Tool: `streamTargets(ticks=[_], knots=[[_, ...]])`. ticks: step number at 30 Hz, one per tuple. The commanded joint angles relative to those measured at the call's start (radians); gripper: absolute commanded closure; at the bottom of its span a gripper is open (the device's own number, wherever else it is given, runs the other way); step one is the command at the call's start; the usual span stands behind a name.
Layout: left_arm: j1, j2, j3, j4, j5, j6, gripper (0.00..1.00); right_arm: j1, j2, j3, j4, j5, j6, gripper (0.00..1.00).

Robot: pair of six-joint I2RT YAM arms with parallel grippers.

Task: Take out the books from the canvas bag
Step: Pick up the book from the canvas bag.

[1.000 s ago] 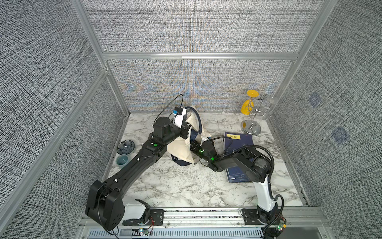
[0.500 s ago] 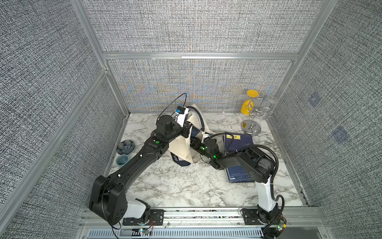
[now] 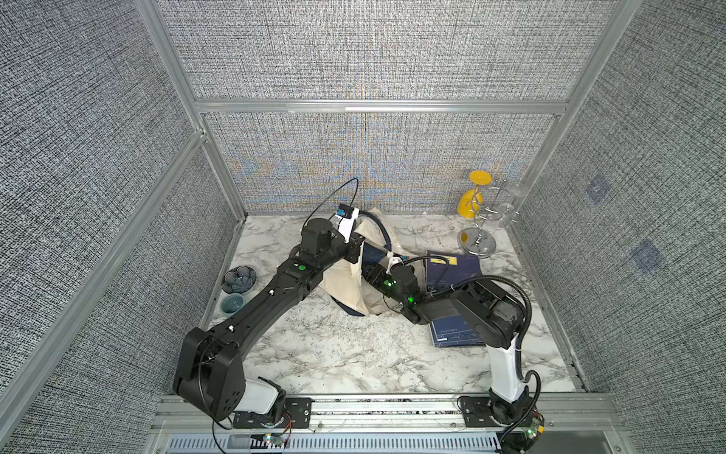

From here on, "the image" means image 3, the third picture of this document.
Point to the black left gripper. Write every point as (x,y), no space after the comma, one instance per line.
(353,247)

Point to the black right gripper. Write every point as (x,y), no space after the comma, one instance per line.
(373,272)

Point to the dark blue book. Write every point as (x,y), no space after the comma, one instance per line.
(372,257)

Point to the cream canvas tote bag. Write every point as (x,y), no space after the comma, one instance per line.
(345,282)

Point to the purple blue book yellow label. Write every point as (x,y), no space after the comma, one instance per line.
(447,269)

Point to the blue book with barcode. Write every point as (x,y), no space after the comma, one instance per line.
(453,332)

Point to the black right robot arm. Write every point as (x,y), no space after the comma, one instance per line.
(496,309)

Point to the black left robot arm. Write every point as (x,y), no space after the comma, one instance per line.
(210,372)

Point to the dark flower shaped dish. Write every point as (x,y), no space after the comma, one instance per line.
(239,280)

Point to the yellow wine glass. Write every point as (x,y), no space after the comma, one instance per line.
(472,201)

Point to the teal ceramic cup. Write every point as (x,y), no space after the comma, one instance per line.
(232,303)

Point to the clear wine glass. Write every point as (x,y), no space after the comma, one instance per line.
(507,210)

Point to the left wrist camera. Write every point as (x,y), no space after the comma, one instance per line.
(346,216)

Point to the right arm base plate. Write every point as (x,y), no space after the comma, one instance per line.
(484,412)

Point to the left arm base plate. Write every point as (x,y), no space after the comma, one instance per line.
(291,413)

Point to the aluminium front rail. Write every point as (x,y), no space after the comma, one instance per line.
(397,423)

